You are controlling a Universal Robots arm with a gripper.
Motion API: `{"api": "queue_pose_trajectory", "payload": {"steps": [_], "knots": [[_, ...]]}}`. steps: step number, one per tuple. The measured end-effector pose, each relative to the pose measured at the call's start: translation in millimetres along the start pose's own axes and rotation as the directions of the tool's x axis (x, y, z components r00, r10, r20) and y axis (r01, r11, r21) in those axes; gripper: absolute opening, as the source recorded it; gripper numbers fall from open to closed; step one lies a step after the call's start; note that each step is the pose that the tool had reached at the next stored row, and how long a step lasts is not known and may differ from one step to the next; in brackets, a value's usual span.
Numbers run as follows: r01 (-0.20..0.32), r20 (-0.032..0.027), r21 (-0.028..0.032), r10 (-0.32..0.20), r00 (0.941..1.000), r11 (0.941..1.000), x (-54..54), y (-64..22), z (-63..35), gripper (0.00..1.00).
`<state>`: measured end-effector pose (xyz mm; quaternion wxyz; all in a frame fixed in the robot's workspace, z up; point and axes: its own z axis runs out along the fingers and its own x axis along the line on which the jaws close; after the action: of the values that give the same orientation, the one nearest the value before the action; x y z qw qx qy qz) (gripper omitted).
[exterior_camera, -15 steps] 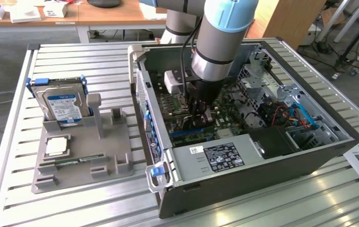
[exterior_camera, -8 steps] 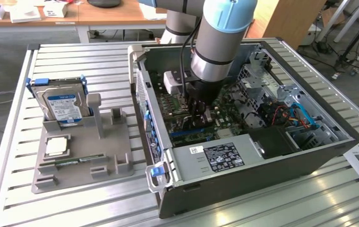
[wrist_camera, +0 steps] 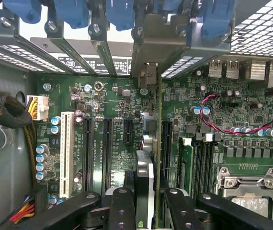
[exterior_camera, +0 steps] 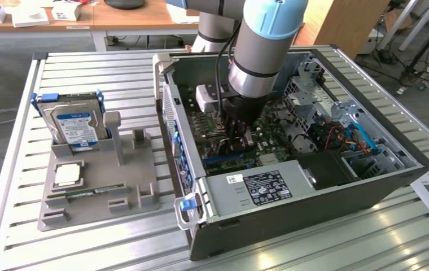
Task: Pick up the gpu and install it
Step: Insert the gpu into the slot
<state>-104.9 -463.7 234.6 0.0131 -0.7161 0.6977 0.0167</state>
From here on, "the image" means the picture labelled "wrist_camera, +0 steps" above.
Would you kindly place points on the silver CPU in socket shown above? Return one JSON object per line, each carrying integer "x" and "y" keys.
{"x": 249, "y": 207}

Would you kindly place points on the short PCIe expansion slot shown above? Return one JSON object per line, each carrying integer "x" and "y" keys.
{"x": 128, "y": 131}

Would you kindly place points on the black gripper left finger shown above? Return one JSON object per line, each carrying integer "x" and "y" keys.
{"x": 122, "y": 210}

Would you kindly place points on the green motherboard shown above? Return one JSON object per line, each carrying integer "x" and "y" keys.
{"x": 117, "y": 95}

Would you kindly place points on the white power connector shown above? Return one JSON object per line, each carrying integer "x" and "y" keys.
{"x": 39, "y": 107}

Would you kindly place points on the blue card retention clip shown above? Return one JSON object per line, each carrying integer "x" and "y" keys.
{"x": 24, "y": 10}
{"x": 215, "y": 16}
{"x": 171, "y": 4}
{"x": 71, "y": 13}
{"x": 121, "y": 14}

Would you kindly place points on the black and grey PC case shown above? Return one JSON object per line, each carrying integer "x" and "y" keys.
{"x": 2, "y": 143}

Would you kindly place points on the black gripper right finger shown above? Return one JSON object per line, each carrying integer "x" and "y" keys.
{"x": 182, "y": 213}

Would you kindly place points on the white PCI expansion slot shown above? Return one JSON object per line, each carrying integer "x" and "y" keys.
{"x": 67, "y": 153}

